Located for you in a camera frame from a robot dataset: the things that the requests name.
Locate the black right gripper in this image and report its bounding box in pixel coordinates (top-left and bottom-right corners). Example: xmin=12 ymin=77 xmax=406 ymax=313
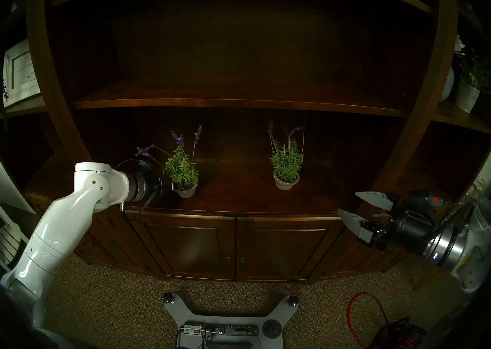
xmin=338 ymin=190 xmax=440 ymax=254

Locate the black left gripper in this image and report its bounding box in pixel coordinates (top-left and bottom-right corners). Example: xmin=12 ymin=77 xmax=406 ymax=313
xmin=147 ymin=174 xmax=177 ymax=201

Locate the fake lavender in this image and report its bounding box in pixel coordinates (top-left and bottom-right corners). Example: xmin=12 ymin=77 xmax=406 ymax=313
xmin=267 ymin=120 xmax=307 ymax=190
xmin=136 ymin=124 xmax=203 ymax=199

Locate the green plant in white pot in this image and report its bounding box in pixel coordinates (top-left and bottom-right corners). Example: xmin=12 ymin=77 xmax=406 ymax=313
xmin=454 ymin=47 xmax=491 ymax=114

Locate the dark trailing plant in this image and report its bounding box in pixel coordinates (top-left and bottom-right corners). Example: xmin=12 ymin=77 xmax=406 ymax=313
xmin=0 ymin=78 xmax=9 ymax=130

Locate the wooden cabinet door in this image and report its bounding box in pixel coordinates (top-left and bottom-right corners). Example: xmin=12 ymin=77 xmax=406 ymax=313
xmin=134 ymin=218 xmax=236 ymax=280
xmin=237 ymin=218 xmax=342 ymax=280

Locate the dark wooden shelf cabinet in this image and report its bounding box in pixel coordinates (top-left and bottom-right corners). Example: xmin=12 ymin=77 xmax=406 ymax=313
xmin=0 ymin=0 xmax=491 ymax=285

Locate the white round vase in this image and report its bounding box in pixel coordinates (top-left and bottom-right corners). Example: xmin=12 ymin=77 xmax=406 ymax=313
xmin=440 ymin=67 xmax=456 ymax=102

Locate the black round disk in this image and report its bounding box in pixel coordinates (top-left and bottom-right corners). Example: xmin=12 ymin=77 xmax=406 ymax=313
xmin=263 ymin=319 xmax=282 ymax=338

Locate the black power strip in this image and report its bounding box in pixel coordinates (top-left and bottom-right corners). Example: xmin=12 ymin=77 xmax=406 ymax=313
xmin=183 ymin=323 xmax=259 ymax=336

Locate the white slatted wooden chair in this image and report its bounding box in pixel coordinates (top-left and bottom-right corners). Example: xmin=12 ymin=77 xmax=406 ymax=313
xmin=0 ymin=204 xmax=29 ymax=266

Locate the white framed certificate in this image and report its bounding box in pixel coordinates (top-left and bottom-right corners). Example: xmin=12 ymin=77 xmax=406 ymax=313
xmin=3 ymin=39 xmax=41 ymax=108

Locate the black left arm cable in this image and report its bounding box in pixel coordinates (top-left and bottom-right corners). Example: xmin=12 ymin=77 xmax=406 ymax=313
xmin=121 ymin=187 xmax=162 ymax=222

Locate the braided right arm cable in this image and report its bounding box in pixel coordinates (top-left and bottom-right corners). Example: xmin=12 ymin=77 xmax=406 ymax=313
xmin=437 ymin=202 xmax=475 ymax=246

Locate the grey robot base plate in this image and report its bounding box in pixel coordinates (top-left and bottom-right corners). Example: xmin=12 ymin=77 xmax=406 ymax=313
xmin=163 ymin=293 xmax=299 ymax=349

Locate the black and red cable coil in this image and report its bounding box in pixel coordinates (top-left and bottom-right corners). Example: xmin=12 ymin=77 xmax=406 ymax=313
xmin=370 ymin=317 xmax=426 ymax=349

